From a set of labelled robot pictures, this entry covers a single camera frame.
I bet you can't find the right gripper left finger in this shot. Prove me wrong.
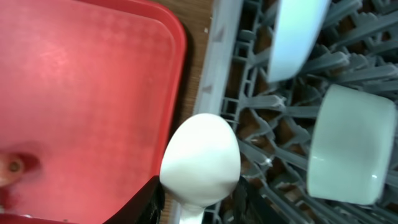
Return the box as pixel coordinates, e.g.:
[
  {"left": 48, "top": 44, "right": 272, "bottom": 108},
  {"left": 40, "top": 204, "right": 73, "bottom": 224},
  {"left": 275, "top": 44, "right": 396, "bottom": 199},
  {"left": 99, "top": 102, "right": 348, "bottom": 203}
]
[{"left": 104, "top": 175, "right": 165, "bottom": 224}]

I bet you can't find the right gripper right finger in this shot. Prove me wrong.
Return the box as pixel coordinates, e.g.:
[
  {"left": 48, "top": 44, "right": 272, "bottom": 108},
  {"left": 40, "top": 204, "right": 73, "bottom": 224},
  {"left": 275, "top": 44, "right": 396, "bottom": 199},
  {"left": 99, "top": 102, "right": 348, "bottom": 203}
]
[{"left": 233, "top": 177, "right": 288, "bottom": 224}]

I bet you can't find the white plastic spoon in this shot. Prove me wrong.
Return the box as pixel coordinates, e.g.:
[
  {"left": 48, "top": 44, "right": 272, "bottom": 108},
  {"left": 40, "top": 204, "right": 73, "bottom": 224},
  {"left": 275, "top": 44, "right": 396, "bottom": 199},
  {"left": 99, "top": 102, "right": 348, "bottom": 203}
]
[{"left": 159, "top": 113, "right": 241, "bottom": 224}]

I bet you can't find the pale green bowl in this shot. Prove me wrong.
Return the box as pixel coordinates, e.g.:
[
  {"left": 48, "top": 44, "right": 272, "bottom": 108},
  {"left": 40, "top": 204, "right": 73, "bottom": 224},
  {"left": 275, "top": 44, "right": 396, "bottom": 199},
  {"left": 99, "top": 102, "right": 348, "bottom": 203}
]
[{"left": 307, "top": 85, "right": 397, "bottom": 205}]

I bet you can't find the light blue plate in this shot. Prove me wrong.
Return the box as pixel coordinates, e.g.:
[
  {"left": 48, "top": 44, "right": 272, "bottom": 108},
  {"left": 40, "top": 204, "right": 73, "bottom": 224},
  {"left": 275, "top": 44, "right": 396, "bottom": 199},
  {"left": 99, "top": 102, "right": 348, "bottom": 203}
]
[{"left": 267, "top": 0, "right": 331, "bottom": 83}]

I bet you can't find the grey dishwasher rack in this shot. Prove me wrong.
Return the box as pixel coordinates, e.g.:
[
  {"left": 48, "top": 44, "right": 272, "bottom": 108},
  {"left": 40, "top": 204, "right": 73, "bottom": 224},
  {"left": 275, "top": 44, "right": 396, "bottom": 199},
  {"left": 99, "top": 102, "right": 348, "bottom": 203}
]
[{"left": 193, "top": 0, "right": 397, "bottom": 223}]

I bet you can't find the red plastic tray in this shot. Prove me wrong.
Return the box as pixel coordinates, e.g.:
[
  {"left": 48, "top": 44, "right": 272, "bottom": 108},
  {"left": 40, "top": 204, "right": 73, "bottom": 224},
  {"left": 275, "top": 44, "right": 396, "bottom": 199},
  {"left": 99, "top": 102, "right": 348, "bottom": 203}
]
[{"left": 1, "top": 0, "right": 187, "bottom": 223}]

